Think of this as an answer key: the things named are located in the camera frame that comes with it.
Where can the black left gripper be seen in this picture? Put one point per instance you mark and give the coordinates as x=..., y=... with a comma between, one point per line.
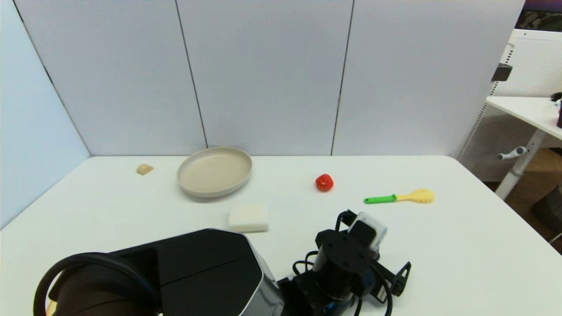
x=342, y=263

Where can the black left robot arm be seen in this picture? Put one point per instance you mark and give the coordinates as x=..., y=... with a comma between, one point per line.
x=206, y=267

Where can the red toy bell pepper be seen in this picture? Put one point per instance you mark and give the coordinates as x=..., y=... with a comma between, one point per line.
x=324, y=182

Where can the white rectangular block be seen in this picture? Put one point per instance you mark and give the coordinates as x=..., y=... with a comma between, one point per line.
x=248, y=217

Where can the white desk leg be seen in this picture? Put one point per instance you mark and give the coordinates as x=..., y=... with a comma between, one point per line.
x=520, y=166

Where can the dark round bin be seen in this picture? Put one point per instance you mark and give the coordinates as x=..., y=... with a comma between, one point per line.
x=551, y=210

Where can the beige round plate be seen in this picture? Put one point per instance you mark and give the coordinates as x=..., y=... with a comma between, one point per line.
x=214, y=171

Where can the white side desk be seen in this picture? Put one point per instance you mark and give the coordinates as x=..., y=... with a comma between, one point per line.
x=527, y=110

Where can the black partition clamp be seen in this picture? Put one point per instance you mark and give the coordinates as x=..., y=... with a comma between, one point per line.
x=501, y=72

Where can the dark cup on desk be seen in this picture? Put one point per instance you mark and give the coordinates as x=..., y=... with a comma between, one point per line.
x=559, y=115

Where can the small black desk object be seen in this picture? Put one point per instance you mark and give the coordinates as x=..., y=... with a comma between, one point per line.
x=556, y=96

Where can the white pegboard panel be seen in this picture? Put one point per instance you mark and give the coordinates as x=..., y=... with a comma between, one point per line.
x=535, y=66

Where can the small tan bread piece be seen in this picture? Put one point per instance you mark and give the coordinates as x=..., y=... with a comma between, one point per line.
x=144, y=169

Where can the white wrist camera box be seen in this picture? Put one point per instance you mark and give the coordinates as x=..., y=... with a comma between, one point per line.
x=373, y=228

